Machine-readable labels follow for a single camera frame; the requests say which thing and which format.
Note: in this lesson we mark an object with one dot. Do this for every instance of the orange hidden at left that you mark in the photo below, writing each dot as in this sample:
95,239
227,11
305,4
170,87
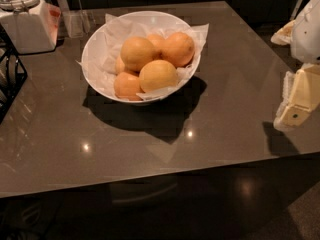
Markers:
119,65

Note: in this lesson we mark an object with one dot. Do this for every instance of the white ceramic clip-lid jar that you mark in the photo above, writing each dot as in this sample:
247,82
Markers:
32,25

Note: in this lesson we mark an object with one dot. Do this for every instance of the clear glass container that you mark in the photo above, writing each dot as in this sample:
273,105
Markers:
78,23

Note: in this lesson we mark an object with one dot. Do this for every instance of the white paper liner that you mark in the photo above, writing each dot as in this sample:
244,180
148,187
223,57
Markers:
115,34

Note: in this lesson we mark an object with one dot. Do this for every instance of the small orange at back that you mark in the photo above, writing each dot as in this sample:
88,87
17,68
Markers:
156,41

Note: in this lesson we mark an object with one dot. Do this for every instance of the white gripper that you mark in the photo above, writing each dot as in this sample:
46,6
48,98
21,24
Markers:
307,35

